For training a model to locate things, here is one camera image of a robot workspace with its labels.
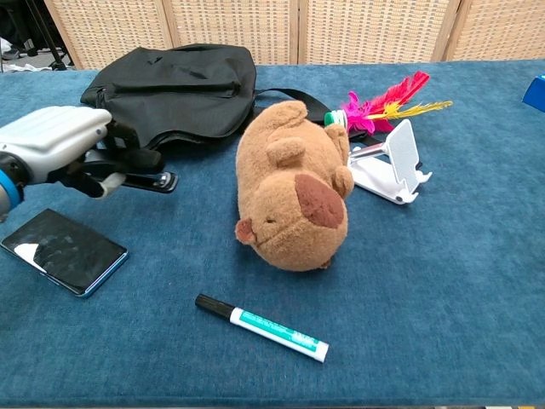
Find white folding phone stand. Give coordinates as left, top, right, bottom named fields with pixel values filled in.
left=346, top=118, right=433, bottom=206

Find colourful feather shuttlecock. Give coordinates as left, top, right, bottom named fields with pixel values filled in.
left=323, top=70, right=454, bottom=135

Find brown capybara plush toy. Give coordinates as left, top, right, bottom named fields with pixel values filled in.
left=234, top=100, right=356, bottom=274

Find black backpack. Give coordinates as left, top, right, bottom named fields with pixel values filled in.
left=79, top=43, right=384, bottom=159

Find green white marker pen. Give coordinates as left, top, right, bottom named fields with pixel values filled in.
left=194, top=293, right=330, bottom=364

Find woven wooden folding screen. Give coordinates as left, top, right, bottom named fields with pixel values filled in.
left=42, top=0, right=545, bottom=70

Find blue table cloth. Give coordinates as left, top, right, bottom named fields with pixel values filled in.
left=0, top=59, right=545, bottom=406

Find black tripod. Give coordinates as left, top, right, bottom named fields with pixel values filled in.
left=24, top=0, right=70, bottom=72

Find black smartphone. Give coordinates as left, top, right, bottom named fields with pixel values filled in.
left=0, top=207, right=130, bottom=298

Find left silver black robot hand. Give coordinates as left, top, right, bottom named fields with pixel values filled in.
left=0, top=106, right=166, bottom=200

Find blue Oreo cookie box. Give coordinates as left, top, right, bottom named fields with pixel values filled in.
left=521, top=73, right=545, bottom=108

